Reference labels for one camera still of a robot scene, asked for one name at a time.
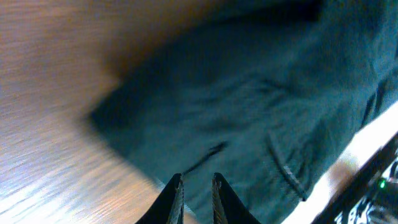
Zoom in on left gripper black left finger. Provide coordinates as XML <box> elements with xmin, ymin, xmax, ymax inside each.
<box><xmin>136</xmin><ymin>174</ymin><xmax>184</xmax><ymax>224</ymax></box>

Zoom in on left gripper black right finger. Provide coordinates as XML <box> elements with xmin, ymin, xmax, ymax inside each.
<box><xmin>211</xmin><ymin>172</ymin><xmax>261</xmax><ymax>224</ymax></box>

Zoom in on black shorts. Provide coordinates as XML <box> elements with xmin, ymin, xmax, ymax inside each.
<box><xmin>90</xmin><ymin>0</ymin><xmax>397</xmax><ymax>223</ymax></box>

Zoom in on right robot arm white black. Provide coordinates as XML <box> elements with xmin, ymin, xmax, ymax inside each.
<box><xmin>312</xmin><ymin>134</ymin><xmax>397</xmax><ymax>224</ymax></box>

